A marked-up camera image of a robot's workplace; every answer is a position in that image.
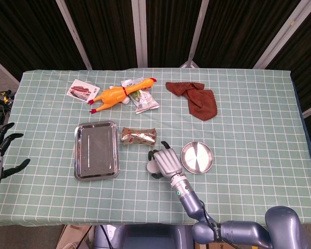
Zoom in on white green snack bag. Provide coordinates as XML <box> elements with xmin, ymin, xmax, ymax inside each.
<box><xmin>129</xmin><ymin>89</ymin><xmax>160</xmax><ymax>115</ymax></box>

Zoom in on brown snack packet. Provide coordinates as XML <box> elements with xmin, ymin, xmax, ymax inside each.
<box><xmin>120</xmin><ymin>127</ymin><xmax>158</xmax><ymax>146</ymax></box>

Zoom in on small silver white packet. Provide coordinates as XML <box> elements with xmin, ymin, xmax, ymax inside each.
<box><xmin>120</xmin><ymin>77</ymin><xmax>145</xmax><ymax>88</ymax></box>

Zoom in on green checked tablecloth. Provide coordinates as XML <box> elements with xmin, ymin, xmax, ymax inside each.
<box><xmin>0</xmin><ymin>67</ymin><xmax>311</xmax><ymax>229</ymax></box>

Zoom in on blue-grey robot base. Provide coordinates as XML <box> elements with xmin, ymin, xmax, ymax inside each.
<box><xmin>93</xmin><ymin>224</ymin><xmax>195</xmax><ymax>249</ymax></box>

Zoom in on small grey cylinder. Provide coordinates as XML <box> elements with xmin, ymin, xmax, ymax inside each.
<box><xmin>146</xmin><ymin>159</ymin><xmax>160</xmax><ymax>175</ymax></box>

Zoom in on yellow rubber chicken toy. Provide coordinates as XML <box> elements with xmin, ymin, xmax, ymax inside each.
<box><xmin>87</xmin><ymin>77</ymin><xmax>156</xmax><ymax>114</ymax></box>

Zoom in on black pleated curtain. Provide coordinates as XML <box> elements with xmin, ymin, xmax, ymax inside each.
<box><xmin>0</xmin><ymin>0</ymin><xmax>311</xmax><ymax>112</ymax></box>

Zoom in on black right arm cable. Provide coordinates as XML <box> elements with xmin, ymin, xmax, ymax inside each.
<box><xmin>201</xmin><ymin>202</ymin><xmax>223</xmax><ymax>242</ymax></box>

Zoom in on yellow black tools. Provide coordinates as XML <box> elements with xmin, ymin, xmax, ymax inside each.
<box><xmin>0</xmin><ymin>89</ymin><xmax>16</xmax><ymax>106</ymax></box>

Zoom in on cardboard box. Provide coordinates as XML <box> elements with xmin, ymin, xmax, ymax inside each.
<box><xmin>57</xmin><ymin>225</ymin><xmax>93</xmax><ymax>249</ymax></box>

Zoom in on brown cloth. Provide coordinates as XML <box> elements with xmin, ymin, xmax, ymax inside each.
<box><xmin>165</xmin><ymin>81</ymin><xmax>218</xmax><ymax>121</ymax></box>

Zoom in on round steel plate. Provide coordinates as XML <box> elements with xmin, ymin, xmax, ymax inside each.
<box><xmin>180</xmin><ymin>141</ymin><xmax>214</xmax><ymax>174</ymax></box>

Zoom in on rectangular steel tray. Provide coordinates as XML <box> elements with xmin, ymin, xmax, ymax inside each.
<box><xmin>74</xmin><ymin>120</ymin><xmax>120</xmax><ymax>181</ymax></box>

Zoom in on small picture card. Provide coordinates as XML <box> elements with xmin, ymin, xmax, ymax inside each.
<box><xmin>67</xmin><ymin>79</ymin><xmax>100</xmax><ymax>101</ymax></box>

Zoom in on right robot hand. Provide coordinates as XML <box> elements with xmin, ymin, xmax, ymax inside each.
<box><xmin>148</xmin><ymin>141</ymin><xmax>183</xmax><ymax>179</ymax></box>

